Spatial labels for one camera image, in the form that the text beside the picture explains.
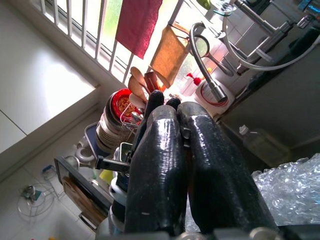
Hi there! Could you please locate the bubble wrap sheet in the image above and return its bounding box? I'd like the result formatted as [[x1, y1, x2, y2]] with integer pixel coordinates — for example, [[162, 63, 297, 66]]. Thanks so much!
[[251, 152, 320, 227]]

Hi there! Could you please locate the round wire trivet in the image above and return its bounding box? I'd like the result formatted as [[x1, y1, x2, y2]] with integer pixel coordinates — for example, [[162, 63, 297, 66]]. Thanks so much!
[[16, 183, 56, 225]]

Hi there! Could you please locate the dark wooden spatula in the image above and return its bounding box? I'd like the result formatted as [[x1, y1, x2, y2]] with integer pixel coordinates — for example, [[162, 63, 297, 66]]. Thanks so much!
[[143, 71, 161, 94]]

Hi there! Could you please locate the white window grille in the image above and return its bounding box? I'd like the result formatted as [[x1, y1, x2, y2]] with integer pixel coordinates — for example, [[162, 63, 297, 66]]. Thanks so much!
[[38, 0, 187, 85]]

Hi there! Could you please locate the red cloth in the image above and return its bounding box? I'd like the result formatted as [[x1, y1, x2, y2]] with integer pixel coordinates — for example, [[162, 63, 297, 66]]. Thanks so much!
[[115, 0, 164, 60]]

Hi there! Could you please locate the wooden spoon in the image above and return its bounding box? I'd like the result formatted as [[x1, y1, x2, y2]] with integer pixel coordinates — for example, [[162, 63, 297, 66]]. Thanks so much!
[[129, 66, 151, 101], [127, 76, 148, 106]]

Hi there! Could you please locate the white dish soap bottle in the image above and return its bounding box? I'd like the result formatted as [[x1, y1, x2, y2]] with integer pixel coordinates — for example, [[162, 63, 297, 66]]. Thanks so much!
[[186, 72, 236, 120]]

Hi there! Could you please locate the brown cloth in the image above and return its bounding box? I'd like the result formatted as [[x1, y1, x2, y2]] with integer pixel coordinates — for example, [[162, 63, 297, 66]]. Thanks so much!
[[149, 24, 191, 89]]

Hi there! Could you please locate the red bowl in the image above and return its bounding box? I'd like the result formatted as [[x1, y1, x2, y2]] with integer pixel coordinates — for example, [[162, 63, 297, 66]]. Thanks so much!
[[110, 88, 141, 120]]

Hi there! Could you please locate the black tray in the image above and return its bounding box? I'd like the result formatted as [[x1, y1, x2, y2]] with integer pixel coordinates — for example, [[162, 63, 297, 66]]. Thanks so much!
[[53, 156, 115, 231]]

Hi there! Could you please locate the wooden cutting board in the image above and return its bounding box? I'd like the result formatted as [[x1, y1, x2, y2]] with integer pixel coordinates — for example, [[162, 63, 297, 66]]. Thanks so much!
[[61, 175, 109, 227]]

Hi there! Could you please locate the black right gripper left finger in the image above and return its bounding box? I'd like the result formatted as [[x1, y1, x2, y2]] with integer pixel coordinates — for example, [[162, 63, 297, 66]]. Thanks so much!
[[123, 106, 189, 237]]

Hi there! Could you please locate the green sponge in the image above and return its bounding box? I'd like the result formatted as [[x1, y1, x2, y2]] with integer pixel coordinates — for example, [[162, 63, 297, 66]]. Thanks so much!
[[289, 26, 320, 50]]

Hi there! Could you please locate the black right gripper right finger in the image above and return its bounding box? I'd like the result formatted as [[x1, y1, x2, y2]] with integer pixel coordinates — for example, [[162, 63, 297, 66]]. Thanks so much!
[[176, 101, 280, 235]]

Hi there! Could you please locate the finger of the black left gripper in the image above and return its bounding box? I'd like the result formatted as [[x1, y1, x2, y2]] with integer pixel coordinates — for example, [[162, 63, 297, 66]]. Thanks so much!
[[165, 96, 182, 113], [143, 89, 165, 124]]

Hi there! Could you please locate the white wall cabinet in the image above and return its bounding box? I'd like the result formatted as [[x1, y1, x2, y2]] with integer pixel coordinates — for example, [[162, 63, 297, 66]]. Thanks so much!
[[0, 0, 101, 156]]

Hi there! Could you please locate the steel mesh strainer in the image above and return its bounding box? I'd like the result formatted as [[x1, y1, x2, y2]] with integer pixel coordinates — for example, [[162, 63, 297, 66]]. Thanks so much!
[[193, 34, 235, 78]]

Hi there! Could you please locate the steel kitchen sink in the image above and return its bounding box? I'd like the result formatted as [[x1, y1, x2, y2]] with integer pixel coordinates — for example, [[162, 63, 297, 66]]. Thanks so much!
[[217, 37, 320, 173]]

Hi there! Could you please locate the flexible steel faucet spout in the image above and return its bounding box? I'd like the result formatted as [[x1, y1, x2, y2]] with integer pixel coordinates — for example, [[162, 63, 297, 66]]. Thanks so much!
[[188, 21, 229, 104]]

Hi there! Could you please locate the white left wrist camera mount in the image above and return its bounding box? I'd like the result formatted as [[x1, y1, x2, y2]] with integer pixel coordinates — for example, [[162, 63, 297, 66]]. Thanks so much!
[[109, 174, 129, 202]]

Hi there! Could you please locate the wire dish rack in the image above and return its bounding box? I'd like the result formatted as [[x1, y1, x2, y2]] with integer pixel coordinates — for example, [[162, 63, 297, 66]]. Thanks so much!
[[83, 107, 147, 161]]

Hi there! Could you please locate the white plate stack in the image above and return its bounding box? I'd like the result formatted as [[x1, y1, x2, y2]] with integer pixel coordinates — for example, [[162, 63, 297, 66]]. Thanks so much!
[[95, 94, 141, 154]]

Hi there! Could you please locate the white plastic hose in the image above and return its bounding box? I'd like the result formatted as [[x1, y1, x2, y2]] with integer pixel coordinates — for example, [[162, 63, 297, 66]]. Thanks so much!
[[221, 14, 320, 73]]

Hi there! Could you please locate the clear plastic bottle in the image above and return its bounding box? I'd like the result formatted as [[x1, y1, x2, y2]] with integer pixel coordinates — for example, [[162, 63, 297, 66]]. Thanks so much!
[[238, 124, 292, 167]]

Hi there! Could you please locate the clear container blue lid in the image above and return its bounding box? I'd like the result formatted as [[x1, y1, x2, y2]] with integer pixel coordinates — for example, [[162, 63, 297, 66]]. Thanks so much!
[[41, 164, 60, 181]]

